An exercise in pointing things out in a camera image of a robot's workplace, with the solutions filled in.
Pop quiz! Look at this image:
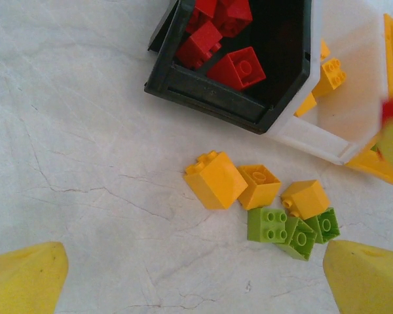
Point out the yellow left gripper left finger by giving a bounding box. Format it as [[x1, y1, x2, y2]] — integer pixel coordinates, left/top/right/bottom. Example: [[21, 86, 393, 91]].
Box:
[[0, 241, 69, 314]]

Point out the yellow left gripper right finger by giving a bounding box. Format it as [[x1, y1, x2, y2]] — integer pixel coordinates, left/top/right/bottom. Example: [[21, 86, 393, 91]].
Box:
[[323, 239, 393, 314]]

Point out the green lego brick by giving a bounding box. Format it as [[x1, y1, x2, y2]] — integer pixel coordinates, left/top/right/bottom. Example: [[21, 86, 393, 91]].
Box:
[[274, 217, 318, 262], [247, 207, 291, 245], [304, 207, 342, 245]]

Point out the yellow lego brick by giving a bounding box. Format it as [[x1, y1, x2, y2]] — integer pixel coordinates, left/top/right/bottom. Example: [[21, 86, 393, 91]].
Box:
[[280, 179, 331, 220], [312, 57, 347, 97], [237, 164, 282, 211], [183, 150, 249, 210]]

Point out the white plastic bin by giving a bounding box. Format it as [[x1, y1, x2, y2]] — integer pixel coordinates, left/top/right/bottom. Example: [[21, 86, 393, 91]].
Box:
[[268, 0, 390, 164]]

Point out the black plastic bin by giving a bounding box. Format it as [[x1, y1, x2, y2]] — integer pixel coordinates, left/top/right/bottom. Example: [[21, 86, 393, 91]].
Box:
[[143, 0, 322, 135]]

